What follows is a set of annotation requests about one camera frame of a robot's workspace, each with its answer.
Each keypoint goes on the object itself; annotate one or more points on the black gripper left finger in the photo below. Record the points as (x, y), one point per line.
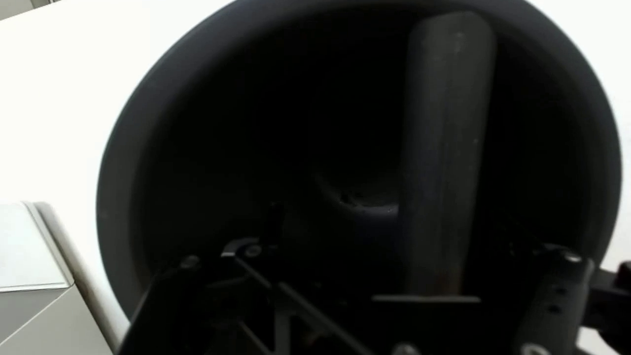
(191, 308)

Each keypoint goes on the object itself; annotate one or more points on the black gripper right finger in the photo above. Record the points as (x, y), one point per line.
(565, 308)

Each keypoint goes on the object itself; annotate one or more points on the silver water dispenser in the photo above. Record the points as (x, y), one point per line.
(33, 288)

